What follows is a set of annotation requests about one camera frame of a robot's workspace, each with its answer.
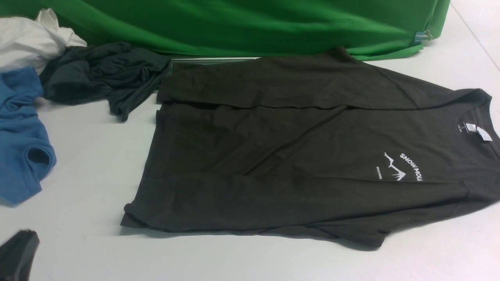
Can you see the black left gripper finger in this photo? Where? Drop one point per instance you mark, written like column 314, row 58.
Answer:
column 17, row 256

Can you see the dark gray long-sleeve shirt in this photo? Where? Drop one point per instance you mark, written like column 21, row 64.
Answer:
column 317, row 146

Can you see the blue crumpled shirt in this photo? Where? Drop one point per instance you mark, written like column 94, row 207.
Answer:
column 26, row 155

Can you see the dark teal crumpled shirt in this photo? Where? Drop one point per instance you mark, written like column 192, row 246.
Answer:
column 122, row 74

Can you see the white crumpled shirt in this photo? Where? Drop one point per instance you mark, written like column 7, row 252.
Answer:
column 25, row 42

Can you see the green backdrop cloth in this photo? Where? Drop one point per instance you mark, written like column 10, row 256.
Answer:
column 367, row 29

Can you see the blue binder clip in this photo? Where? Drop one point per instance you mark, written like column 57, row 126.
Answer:
column 420, row 37

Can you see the metal table cable hatch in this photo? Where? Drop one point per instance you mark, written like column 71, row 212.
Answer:
column 211, row 60

